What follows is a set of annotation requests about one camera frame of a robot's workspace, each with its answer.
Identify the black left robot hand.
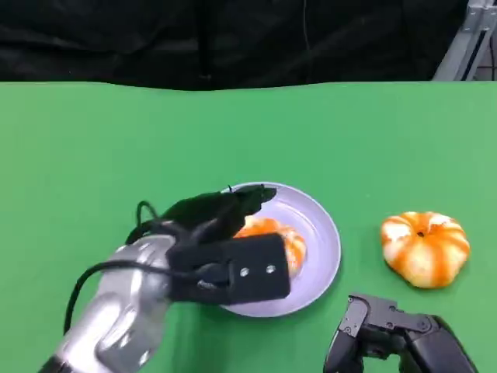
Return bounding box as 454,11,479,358
162,184,279,250

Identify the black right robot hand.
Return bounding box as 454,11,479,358
322,293,479,373

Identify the orange and white toy bread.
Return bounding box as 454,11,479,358
232,217,308,280
380,211,471,289

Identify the green table cloth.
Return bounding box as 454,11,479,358
0,80,497,373

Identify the lilac plate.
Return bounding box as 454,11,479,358
217,180,343,318

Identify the black backdrop curtain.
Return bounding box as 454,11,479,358
0,0,471,91

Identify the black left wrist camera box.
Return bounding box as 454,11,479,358
165,232,292,309

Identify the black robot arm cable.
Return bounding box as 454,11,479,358
124,200,183,246
63,260,230,336

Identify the grey metal frame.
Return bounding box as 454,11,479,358
431,0,497,82

